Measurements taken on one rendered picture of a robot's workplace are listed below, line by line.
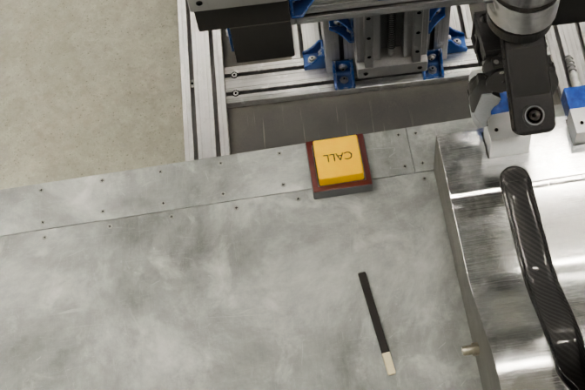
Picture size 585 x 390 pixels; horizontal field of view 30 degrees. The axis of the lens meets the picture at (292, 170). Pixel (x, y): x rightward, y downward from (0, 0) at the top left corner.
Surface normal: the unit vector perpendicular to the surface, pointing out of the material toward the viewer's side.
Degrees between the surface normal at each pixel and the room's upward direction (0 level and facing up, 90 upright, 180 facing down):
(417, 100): 0
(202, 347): 0
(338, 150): 0
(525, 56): 32
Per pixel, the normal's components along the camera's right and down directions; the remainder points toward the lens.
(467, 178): -0.07, -0.48
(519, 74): -0.04, 0.06
